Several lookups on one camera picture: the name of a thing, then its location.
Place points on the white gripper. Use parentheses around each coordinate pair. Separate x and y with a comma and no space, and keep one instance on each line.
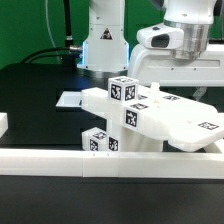
(178,56)

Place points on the white chair back part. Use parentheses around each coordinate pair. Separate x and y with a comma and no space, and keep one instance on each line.
(185,124)

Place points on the white chair seat part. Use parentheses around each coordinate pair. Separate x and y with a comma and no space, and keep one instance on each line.
(122,128)

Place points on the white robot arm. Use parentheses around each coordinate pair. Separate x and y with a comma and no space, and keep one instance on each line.
(106,51)

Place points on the white marker sheet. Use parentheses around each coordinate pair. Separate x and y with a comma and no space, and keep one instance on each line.
(70,99)

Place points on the white U-shaped fence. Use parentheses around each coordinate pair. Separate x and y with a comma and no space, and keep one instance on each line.
(41,162)

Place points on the white block at left edge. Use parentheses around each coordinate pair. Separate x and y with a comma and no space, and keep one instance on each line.
(3,123)

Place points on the black vertical cable post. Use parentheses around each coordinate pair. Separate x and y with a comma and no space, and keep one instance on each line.
(68,31)

